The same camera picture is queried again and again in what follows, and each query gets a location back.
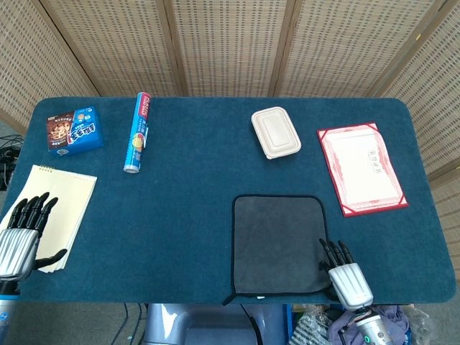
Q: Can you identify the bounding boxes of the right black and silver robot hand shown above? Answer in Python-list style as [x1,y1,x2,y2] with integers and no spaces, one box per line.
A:
[318,239,374,312]

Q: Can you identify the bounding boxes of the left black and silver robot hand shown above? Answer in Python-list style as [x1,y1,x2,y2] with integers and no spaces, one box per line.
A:
[0,192,68,283]

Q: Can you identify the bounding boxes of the grey cloth mat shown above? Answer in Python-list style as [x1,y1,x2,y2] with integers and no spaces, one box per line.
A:
[221,194,334,307]

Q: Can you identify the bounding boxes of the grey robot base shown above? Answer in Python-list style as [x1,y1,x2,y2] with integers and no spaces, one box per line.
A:
[143,303,288,345]

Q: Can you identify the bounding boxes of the purple cloth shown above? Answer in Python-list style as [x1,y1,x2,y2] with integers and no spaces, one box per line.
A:
[328,305,410,345]

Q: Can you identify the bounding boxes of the striped plastic bag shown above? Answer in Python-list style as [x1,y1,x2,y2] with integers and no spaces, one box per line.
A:
[290,308,334,345]

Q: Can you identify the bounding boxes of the pale yellow spiral notepad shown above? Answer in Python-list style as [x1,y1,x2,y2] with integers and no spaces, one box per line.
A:
[1,164,98,275]

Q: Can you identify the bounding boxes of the blue storage crate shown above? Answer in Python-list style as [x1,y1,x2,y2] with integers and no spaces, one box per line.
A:
[285,303,414,345]

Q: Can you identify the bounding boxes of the clear plastic bag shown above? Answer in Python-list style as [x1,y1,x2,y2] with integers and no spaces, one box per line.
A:
[405,305,432,345]

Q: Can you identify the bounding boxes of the red certificate folder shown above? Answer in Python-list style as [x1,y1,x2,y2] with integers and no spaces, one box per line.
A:
[316,121,410,219]

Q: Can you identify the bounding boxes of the blue snack box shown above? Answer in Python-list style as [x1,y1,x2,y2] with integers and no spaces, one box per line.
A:
[46,105,105,157]

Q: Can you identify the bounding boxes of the blue plastic wrap roll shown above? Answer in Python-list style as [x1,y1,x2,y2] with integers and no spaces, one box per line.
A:
[123,91,152,175]

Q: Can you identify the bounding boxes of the beige lidded food container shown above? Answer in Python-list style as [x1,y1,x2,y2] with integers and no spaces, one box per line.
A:
[250,106,303,160]

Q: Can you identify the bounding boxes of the blue carpet table cover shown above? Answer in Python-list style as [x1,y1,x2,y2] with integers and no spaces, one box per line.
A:
[6,96,458,305]

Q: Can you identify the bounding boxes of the black floor cable bundle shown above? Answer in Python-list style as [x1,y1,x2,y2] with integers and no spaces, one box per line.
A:
[0,134,24,191]

